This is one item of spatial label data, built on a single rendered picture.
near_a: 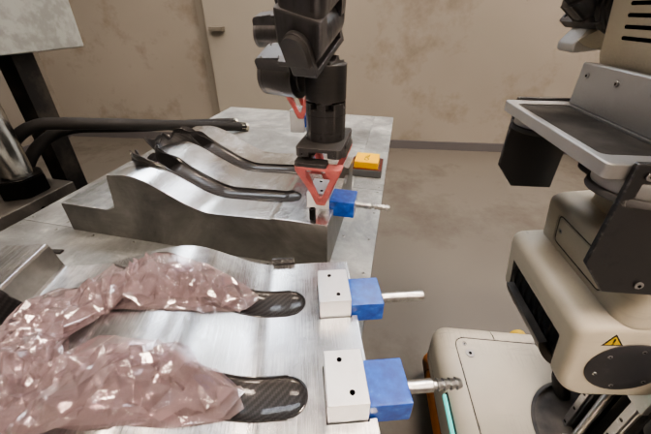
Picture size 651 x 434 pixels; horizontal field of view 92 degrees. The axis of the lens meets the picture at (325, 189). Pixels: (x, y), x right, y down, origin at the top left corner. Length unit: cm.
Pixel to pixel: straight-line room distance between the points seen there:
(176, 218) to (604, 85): 66
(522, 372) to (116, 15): 365
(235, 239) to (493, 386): 82
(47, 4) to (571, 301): 135
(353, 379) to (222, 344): 14
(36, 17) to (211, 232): 83
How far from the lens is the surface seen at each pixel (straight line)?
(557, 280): 63
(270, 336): 39
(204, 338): 37
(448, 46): 306
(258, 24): 78
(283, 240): 51
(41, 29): 122
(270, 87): 48
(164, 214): 60
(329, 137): 45
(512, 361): 118
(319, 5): 36
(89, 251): 70
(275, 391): 36
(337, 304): 38
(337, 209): 51
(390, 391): 34
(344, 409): 32
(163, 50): 347
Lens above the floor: 117
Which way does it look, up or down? 30 degrees down
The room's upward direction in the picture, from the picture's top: straight up
